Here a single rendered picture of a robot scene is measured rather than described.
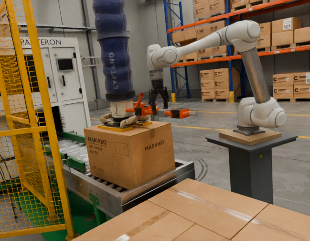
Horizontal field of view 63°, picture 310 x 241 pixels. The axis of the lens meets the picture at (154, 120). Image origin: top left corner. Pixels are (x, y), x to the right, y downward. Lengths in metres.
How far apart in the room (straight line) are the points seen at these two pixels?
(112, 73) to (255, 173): 1.31
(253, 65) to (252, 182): 0.89
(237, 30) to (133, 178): 1.15
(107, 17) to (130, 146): 0.89
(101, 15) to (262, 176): 1.70
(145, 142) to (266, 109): 0.84
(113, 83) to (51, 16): 9.62
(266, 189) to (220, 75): 7.59
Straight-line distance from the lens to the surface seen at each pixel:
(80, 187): 2.16
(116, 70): 1.84
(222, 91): 9.58
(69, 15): 11.72
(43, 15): 11.23
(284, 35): 8.70
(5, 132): 2.29
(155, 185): 1.77
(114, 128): 1.83
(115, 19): 1.87
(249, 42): 1.71
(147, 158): 1.75
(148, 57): 1.57
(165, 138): 1.85
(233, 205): 1.56
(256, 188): 2.16
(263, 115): 1.86
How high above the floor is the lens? 1.32
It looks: 11 degrees down
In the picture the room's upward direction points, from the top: 6 degrees counter-clockwise
